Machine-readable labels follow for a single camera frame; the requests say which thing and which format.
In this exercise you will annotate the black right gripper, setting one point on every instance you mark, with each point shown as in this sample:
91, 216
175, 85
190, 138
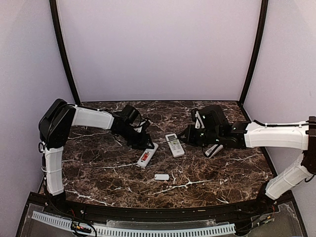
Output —
189, 139

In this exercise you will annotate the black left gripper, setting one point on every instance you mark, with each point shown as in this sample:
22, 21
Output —
141, 142

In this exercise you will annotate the white remote with compartment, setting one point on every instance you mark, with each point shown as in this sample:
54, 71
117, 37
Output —
144, 164

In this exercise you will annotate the red orange battery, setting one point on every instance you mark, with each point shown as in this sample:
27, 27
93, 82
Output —
146, 156

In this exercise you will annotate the white remote with green buttons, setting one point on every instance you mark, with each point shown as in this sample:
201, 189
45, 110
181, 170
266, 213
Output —
174, 145

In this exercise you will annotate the white battery cover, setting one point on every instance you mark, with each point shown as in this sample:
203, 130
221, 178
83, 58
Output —
161, 177

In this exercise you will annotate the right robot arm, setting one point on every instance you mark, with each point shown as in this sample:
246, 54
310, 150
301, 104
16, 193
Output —
211, 127

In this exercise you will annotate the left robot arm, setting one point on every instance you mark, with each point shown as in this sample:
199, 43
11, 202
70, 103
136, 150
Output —
55, 126

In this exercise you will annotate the slim white remote control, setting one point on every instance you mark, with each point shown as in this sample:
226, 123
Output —
211, 152

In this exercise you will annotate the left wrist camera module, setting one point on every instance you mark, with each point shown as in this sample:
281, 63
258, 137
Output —
143, 125

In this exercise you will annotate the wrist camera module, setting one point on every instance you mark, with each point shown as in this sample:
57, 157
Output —
143, 125
199, 124

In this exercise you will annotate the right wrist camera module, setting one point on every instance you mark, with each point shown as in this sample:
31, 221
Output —
199, 124

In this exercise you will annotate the black front rail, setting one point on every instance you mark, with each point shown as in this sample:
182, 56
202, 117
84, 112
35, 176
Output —
101, 214

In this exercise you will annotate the white slotted cable duct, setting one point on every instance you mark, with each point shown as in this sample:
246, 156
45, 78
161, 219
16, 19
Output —
113, 228

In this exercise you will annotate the black right frame post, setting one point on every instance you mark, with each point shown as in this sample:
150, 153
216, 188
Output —
255, 51

